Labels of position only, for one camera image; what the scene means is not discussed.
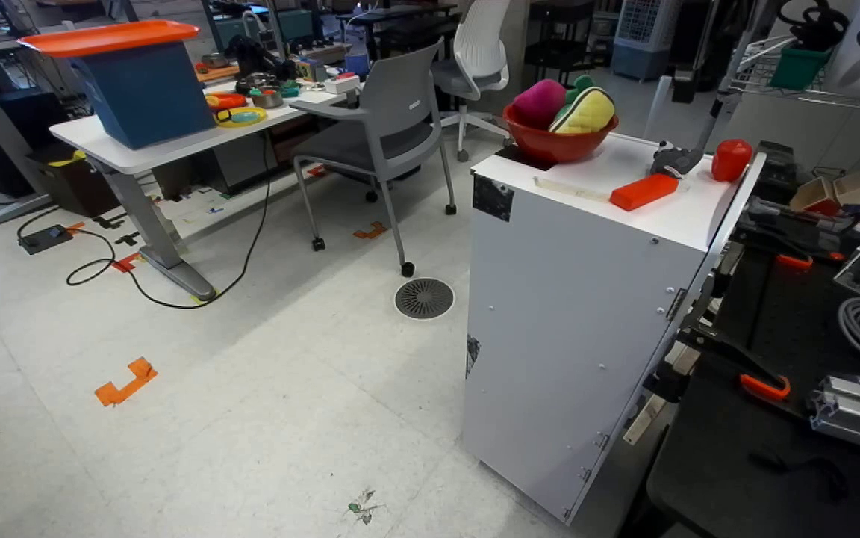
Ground white desk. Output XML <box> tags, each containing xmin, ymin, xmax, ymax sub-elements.
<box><xmin>49</xmin><ymin>83</ymin><xmax>353</xmax><ymax>305</ymax></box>

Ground orange black clamp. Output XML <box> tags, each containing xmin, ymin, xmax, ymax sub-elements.
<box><xmin>677</xmin><ymin>328</ymin><xmax>795</xmax><ymax>403</ymax></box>
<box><xmin>742</xmin><ymin>225</ymin><xmax>815</xmax><ymax>273</ymax></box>

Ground magenta plush toy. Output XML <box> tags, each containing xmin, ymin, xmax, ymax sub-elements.
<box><xmin>507</xmin><ymin>78</ymin><xmax>567</xmax><ymax>128</ymax></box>

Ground orange floor tape marker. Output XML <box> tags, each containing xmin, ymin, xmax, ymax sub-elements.
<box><xmin>95</xmin><ymin>359</ymin><xmax>159</xmax><ymax>406</ymax></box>

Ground red bowl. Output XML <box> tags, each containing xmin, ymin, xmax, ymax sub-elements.
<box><xmin>503</xmin><ymin>104</ymin><xmax>619</xmax><ymax>168</ymax></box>

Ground white office chair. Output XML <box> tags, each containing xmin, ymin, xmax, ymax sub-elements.
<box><xmin>434</xmin><ymin>0</ymin><xmax>512</xmax><ymax>162</ymax></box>

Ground grey office chair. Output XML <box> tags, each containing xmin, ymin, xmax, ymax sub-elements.
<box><xmin>294</xmin><ymin>39</ymin><xmax>449</xmax><ymax>277</ymax></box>

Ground orange rectangular block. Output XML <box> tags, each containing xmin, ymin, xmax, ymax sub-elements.
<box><xmin>610</xmin><ymin>172</ymin><xmax>677</xmax><ymax>211</ymax></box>

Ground yellow striped plush ball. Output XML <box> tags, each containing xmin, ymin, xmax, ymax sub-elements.
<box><xmin>549</xmin><ymin>86</ymin><xmax>616</xmax><ymax>134</ymax></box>

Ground red toy pepper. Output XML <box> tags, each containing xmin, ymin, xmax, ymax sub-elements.
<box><xmin>712</xmin><ymin>138</ymin><xmax>752</xmax><ymax>181</ymax></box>

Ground black perforated table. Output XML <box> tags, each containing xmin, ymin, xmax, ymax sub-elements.
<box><xmin>621</xmin><ymin>243</ymin><xmax>860</xmax><ymax>538</ymax></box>

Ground round floor drain cover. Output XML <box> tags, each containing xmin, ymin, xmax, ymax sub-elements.
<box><xmin>395</xmin><ymin>277</ymin><xmax>454</xmax><ymax>320</ymax></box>

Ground blue bin orange lid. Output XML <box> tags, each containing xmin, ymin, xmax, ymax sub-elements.
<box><xmin>22</xmin><ymin>17</ymin><xmax>216</xmax><ymax>149</ymax></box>

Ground white toy cabinet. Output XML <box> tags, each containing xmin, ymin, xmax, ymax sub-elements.
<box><xmin>461</xmin><ymin>132</ymin><xmax>764</xmax><ymax>524</ymax></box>

